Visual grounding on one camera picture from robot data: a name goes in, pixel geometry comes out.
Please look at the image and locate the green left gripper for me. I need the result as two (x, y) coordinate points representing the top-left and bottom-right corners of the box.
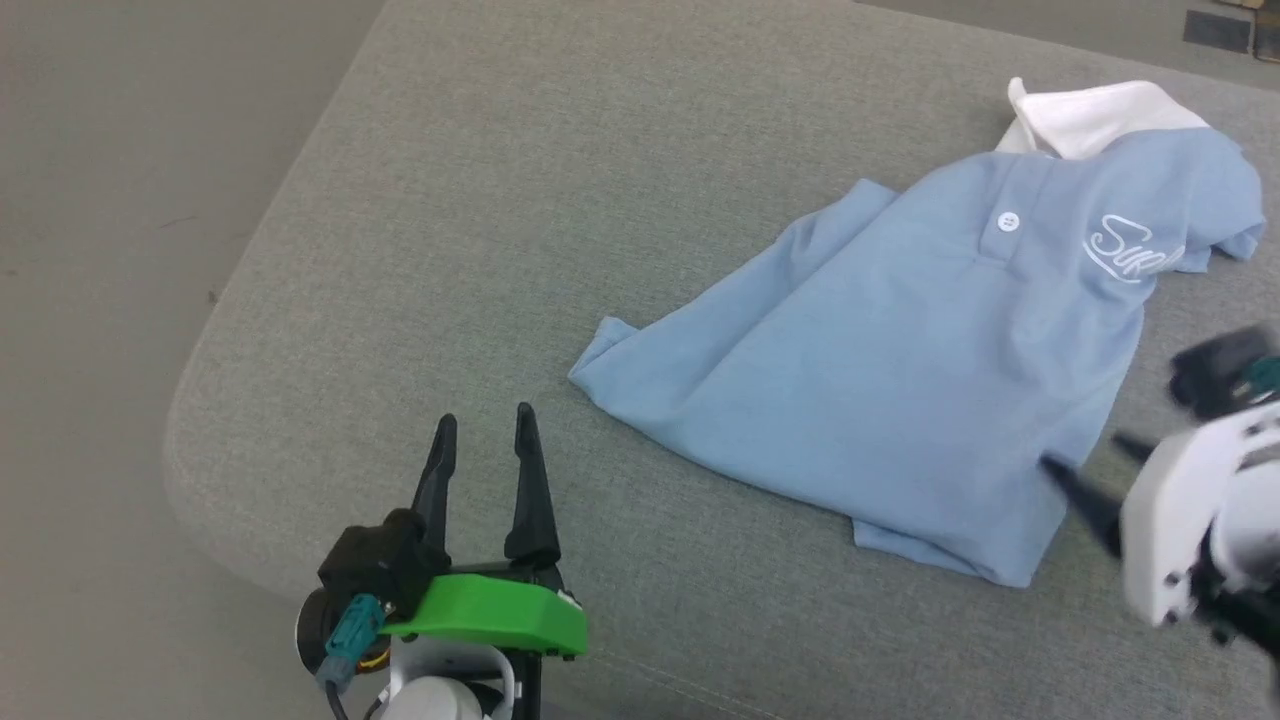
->
(380, 402), (589, 663)

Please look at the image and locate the teal plug black cable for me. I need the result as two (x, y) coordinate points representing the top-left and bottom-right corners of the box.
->
(316, 594), (387, 720)

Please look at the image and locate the small black floor mat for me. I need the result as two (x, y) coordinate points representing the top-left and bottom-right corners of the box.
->
(1183, 10), (1253, 54)

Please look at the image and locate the light blue polo shirt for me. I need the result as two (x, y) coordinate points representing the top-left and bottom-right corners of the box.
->
(568, 78), (1269, 589)

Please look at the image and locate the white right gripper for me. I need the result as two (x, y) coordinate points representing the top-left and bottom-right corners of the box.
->
(1040, 400), (1280, 631)

